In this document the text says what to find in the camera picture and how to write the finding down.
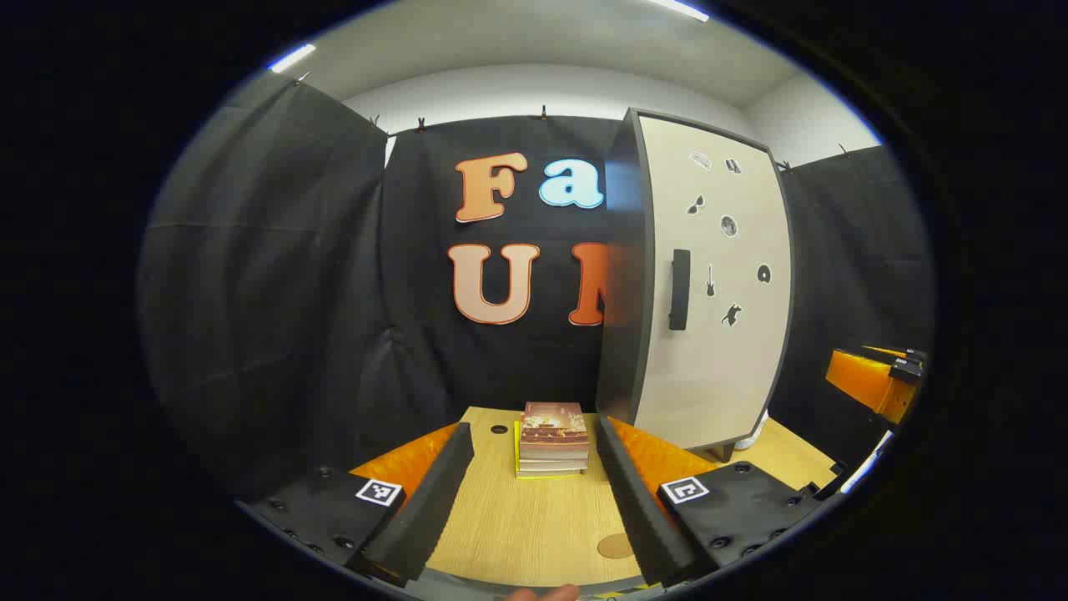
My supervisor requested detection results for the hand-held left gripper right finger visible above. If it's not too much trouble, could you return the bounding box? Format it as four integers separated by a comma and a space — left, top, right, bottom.
594, 415, 823, 587

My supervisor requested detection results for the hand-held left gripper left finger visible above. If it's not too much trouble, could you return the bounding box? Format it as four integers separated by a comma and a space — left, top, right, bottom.
236, 422, 476, 589

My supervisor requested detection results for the black door handle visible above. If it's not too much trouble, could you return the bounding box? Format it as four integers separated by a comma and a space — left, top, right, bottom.
668, 249, 692, 331

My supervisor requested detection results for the dark grey cabinet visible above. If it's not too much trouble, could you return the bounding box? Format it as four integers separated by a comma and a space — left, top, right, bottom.
596, 107, 789, 464

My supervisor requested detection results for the yellow cover book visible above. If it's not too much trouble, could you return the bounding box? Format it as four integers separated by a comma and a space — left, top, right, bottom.
514, 420, 585, 480

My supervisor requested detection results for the white patterned jar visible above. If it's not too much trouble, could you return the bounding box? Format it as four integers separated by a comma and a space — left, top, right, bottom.
734, 409, 769, 452

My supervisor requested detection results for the black backdrop cloth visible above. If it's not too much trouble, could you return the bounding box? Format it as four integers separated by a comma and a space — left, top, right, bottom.
138, 71, 935, 502

